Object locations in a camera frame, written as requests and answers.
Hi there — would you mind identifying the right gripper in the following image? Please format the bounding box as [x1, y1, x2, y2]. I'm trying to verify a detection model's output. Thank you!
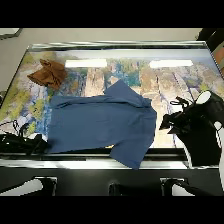
[158, 112, 188, 135]

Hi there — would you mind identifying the blue shirt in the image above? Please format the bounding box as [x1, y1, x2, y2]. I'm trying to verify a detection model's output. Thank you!
[46, 79, 158, 171]

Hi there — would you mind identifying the brown garment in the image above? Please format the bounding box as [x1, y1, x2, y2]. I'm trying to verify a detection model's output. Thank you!
[26, 58, 68, 90]

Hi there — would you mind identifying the silver frame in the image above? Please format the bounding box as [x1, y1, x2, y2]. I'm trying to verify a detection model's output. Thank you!
[0, 153, 224, 197]

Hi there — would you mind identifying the black cable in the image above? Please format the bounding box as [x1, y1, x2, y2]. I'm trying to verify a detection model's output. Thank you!
[0, 119, 30, 137]

